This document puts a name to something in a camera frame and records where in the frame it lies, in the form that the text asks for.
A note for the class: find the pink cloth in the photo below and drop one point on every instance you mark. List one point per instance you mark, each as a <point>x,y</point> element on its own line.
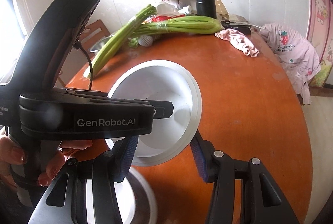
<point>239,41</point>

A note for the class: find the instant noodle bowl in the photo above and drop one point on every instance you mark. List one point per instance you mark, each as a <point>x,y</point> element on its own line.
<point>176,97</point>
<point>136,199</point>

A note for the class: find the small steel bowl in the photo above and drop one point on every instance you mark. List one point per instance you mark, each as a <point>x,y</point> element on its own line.
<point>99,45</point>

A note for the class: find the celery bunch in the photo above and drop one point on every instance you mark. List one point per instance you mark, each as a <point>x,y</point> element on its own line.
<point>114,44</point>
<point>185,24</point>

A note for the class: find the brown wooden slat chair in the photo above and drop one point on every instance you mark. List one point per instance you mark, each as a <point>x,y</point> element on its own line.
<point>93,33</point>

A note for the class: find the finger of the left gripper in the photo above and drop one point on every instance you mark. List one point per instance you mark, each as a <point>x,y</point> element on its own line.
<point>95,94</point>
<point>162,109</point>

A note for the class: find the green leafy vegetable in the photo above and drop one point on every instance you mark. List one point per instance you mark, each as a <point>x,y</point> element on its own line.
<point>133,43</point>

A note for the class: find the fruit in white foam net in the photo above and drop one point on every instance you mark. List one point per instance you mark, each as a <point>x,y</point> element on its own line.
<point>145,40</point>

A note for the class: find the pink jacket on chair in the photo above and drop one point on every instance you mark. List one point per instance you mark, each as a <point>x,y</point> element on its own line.
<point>296,55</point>

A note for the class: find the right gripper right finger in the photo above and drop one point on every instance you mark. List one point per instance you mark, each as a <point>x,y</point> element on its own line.
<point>262,200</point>

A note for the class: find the near celery bunch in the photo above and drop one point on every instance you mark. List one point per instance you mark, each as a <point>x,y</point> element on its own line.
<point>114,44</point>

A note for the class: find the person's left hand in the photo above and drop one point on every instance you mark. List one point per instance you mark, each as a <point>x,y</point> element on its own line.
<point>11,153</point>

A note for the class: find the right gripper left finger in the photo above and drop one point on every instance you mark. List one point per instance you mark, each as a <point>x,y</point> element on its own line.
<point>77,183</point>

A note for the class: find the far celery bunch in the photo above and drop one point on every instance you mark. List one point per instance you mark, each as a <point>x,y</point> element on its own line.
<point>185,24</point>

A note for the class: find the hello kitty pink curtain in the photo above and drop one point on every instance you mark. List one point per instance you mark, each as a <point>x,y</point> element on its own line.
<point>320,35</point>

